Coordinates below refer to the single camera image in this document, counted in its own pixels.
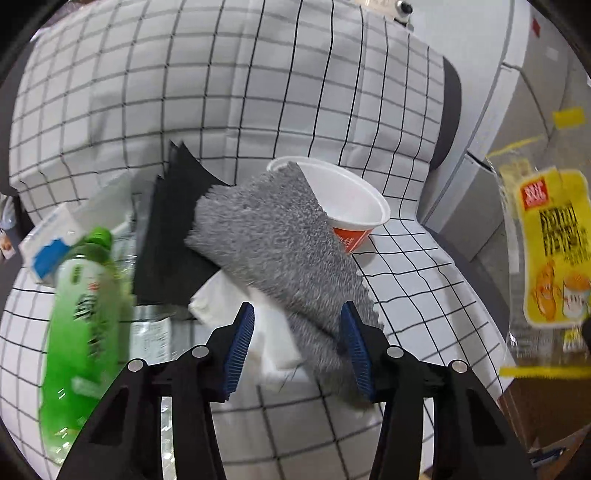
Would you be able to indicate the white security camera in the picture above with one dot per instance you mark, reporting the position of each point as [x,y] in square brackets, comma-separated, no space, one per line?
[401,7]

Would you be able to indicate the white and orange paper bowl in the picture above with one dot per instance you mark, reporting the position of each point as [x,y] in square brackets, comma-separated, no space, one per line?
[351,198]

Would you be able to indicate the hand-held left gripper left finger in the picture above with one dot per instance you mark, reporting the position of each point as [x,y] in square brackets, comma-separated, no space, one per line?
[240,350]

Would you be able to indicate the grey cabinet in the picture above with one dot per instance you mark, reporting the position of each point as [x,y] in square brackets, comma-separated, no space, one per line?
[531,92]

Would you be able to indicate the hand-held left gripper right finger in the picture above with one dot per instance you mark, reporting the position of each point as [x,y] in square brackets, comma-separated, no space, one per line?
[355,355]

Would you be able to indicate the dark grey chair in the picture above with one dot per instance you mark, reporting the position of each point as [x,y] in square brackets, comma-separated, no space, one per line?
[450,115]

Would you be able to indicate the white tissue paper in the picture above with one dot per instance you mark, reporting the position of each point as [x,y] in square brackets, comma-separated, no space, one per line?
[272,332]

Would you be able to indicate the blue and white box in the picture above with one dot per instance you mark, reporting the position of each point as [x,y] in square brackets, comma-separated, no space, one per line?
[51,254]

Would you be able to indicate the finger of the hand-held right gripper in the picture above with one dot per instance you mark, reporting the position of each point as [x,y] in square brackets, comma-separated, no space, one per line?
[587,332]

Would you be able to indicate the yellow snack packet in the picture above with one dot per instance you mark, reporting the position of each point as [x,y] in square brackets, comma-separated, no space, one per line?
[554,240]

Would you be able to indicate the green plastic bottle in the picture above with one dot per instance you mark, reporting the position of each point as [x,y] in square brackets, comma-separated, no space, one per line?
[78,323]

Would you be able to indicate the grey fluffy towel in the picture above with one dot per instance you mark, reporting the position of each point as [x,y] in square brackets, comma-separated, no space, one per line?
[277,240]

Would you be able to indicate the clear printed plastic wrapper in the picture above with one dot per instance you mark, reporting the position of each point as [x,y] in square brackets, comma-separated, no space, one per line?
[147,337]

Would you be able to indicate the black foil packet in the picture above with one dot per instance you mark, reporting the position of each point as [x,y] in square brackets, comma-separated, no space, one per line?
[171,230]

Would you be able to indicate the chair with checked cloth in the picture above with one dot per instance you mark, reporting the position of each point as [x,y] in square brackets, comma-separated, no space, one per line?
[277,92]

